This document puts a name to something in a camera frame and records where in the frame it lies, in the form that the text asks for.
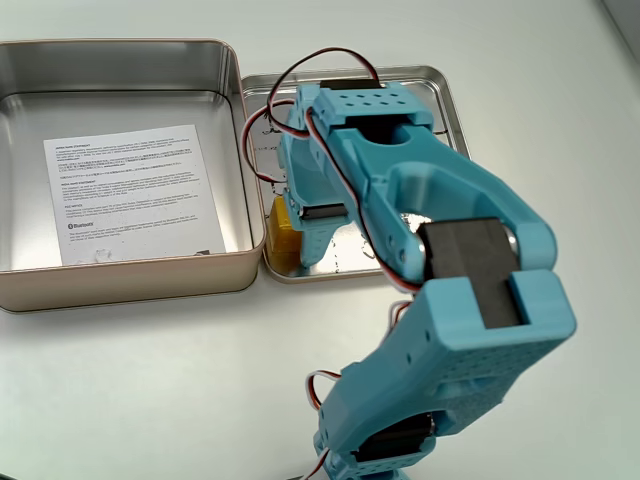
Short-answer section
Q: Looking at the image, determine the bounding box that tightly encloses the yellow lego block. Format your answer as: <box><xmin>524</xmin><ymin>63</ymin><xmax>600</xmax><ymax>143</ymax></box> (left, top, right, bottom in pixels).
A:
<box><xmin>266</xmin><ymin>196</ymin><xmax>307</xmax><ymax>274</ymax></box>

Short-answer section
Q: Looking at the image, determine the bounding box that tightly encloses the silver metal tin lid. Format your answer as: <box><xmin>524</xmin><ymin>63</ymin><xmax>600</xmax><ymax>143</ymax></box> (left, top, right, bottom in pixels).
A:
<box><xmin>240</xmin><ymin>63</ymin><xmax>473</xmax><ymax>286</ymax></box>

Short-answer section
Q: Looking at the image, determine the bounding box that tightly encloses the white printed paper sheet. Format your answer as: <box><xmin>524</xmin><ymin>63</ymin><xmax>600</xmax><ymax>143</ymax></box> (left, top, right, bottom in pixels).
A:
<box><xmin>42</xmin><ymin>123</ymin><xmax>228</xmax><ymax>267</ymax></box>

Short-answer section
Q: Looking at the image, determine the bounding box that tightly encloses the gold metal tin box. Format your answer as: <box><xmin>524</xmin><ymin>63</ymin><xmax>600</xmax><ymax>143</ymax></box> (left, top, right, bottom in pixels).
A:
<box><xmin>0</xmin><ymin>36</ymin><xmax>267</xmax><ymax>316</ymax></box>

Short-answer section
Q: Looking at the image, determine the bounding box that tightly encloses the red white black servo cable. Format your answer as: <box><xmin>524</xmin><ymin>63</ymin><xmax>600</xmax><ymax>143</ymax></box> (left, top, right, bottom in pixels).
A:
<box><xmin>303</xmin><ymin>368</ymin><xmax>347</xmax><ymax>480</ymax></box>
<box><xmin>241</xmin><ymin>46</ymin><xmax>427</xmax><ymax>297</ymax></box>

